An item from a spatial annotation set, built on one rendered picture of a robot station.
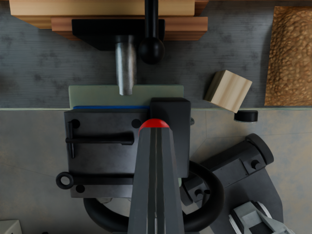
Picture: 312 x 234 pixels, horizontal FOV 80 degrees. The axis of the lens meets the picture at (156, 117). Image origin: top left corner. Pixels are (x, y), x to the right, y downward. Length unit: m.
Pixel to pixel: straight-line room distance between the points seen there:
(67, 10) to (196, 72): 0.18
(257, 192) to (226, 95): 1.12
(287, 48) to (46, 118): 1.30
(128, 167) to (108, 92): 0.09
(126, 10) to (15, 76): 0.20
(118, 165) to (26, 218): 1.59
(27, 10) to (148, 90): 0.16
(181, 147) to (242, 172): 1.04
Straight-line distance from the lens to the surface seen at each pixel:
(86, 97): 0.24
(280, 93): 0.32
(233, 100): 0.27
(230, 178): 1.21
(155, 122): 0.17
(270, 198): 1.40
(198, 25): 0.25
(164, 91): 0.23
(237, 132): 1.34
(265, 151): 1.22
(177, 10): 0.25
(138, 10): 0.25
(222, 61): 0.30
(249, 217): 1.16
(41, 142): 1.46
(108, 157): 0.21
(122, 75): 0.23
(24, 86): 0.35
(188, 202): 1.22
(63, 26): 0.27
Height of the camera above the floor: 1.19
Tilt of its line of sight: 80 degrees down
